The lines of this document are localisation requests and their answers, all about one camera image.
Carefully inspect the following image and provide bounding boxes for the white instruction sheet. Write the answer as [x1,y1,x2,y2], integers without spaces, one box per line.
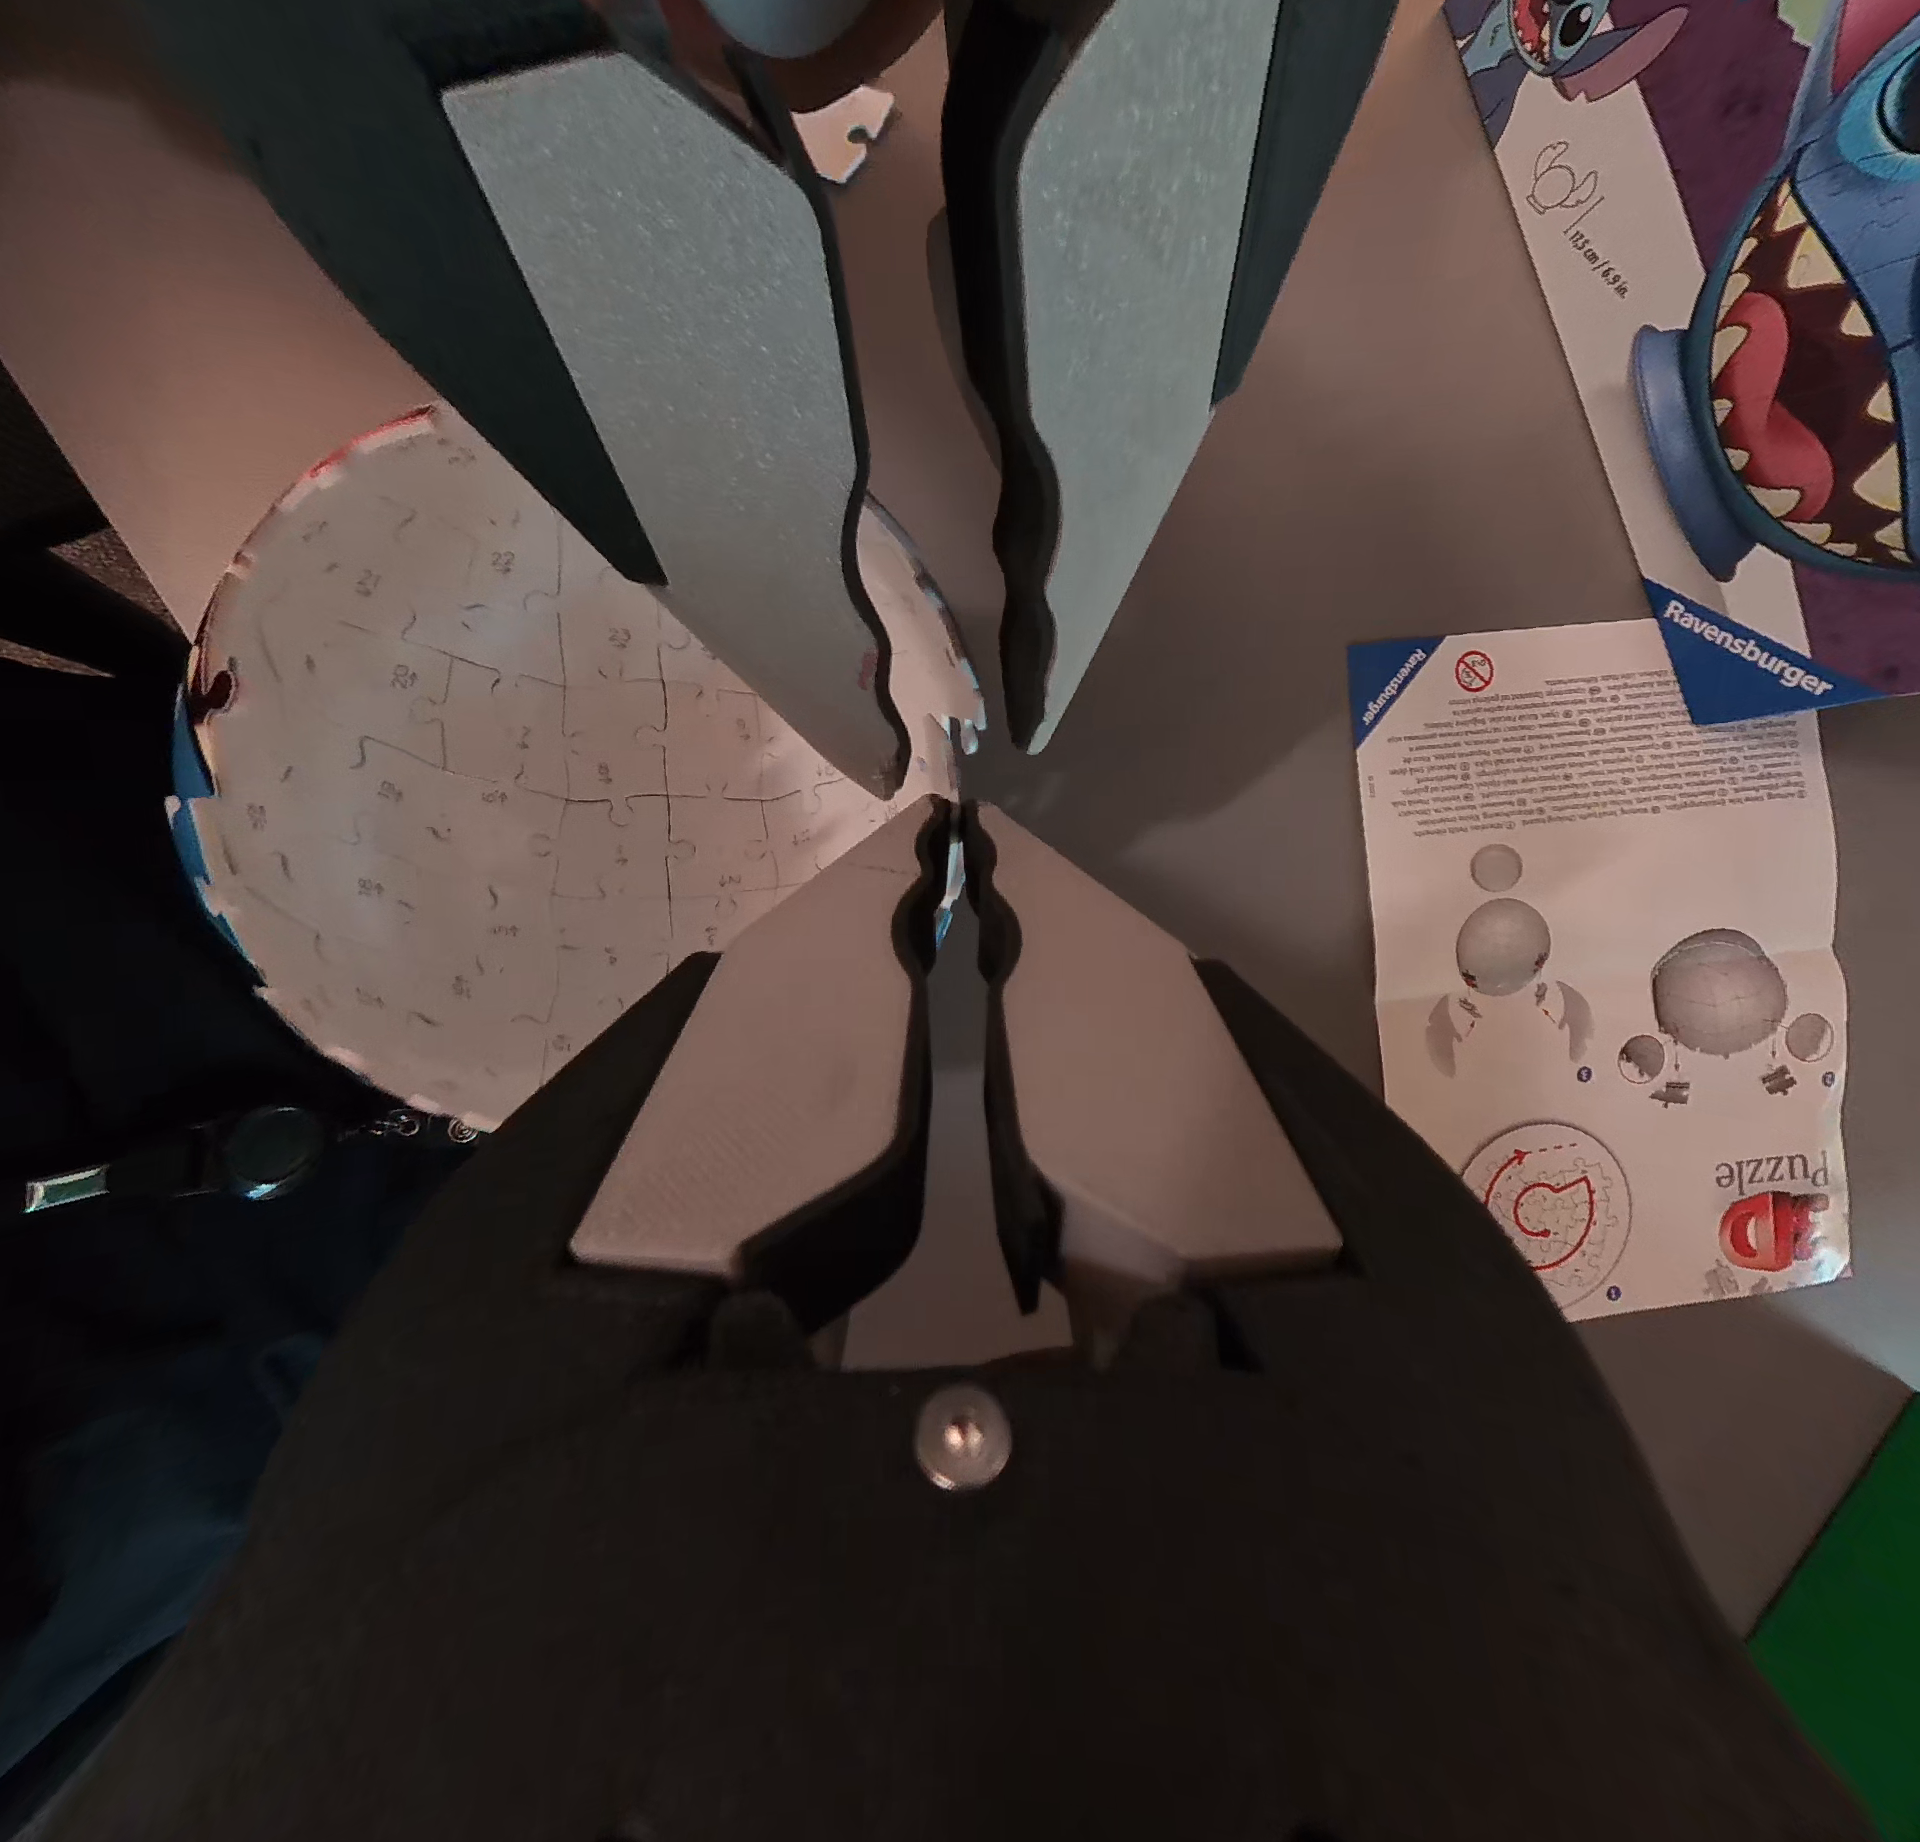
[1346,619,1855,1327]

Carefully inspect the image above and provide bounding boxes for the green stacked plastic bins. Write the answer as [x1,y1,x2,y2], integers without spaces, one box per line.
[1747,1399,1920,1842]

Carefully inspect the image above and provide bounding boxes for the blue puzzle ball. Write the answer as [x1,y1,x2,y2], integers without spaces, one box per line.
[170,402,992,1124]

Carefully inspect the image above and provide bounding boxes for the cardboard puzzle box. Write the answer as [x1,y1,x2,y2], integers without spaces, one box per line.
[1438,0,1920,719]

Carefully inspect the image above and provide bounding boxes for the white puzzle piece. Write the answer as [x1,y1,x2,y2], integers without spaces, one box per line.
[786,84,902,191]

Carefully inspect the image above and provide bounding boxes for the black badge reel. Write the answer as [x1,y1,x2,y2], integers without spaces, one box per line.
[21,1105,489,1216]

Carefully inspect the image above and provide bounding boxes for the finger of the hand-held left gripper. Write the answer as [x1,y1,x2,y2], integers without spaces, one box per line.
[934,0,1299,758]
[438,46,917,803]

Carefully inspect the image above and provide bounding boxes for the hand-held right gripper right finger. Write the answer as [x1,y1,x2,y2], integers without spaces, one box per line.
[963,798,1348,1341]

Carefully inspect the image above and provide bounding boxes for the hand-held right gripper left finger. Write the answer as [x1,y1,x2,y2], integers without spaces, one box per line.
[569,798,959,1337]

